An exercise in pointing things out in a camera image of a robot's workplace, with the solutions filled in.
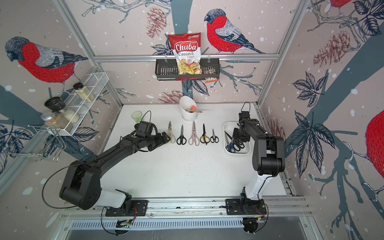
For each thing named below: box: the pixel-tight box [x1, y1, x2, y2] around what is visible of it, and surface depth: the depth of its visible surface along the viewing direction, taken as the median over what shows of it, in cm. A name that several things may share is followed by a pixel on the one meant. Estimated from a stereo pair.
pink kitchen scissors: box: [188, 120, 200, 146], surface depth 103 cm
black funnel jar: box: [44, 96, 80, 124], surface depth 64 cm
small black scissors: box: [176, 124, 187, 145], surface depth 102 cm
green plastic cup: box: [131, 110, 143, 123], surface depth 109 cm
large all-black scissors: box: [224, 131, 245, 152], surface depth 97 cm
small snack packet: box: [203, 69, 219, 84], surface depth 92 cm
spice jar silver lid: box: [40, 112, 70, 130], surface depth 62 cm
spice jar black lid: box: [73, 82, 95, 103], surface depth 76 cm
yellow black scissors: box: [200, 123, 211, 145], surface depth 102 cm
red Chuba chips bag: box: [168, 32, 203, 75], surface depth 85 cm
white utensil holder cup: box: [179, 96, 197, 122], surface depth 108 cm
